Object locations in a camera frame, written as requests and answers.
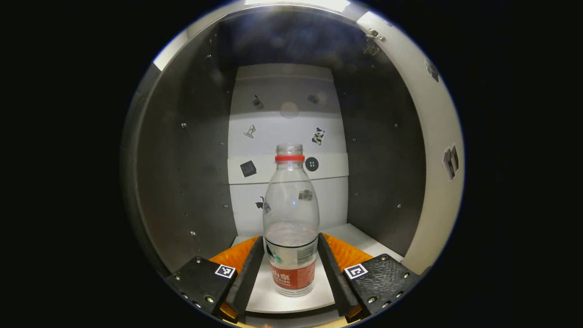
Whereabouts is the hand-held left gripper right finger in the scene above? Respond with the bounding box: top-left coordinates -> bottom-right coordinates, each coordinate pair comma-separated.
317,232 -> 422,324

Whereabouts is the clear plastic bottle red label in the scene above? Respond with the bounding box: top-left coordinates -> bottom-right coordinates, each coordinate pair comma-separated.
263,144 -> 320,297

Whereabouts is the metal door hinge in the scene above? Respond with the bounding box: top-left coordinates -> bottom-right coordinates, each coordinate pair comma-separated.
363,27 -> 386,56

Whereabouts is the white cabinet shelf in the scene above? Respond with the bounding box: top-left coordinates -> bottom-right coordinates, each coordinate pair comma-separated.
232,223 -> 406,314

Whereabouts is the grey cabinet door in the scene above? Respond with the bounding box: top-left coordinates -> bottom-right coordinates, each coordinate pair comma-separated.
355,10 -> 465,275

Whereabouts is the dark grey cabinet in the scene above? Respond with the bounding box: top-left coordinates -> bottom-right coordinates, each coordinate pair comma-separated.
121,7 -> 429,319

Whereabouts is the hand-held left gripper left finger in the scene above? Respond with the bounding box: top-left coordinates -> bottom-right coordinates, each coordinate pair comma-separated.
165,236 -> 266,324

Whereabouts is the large ceiling light panel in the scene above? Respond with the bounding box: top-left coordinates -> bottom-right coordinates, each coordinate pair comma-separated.
246,0 -> 351,12

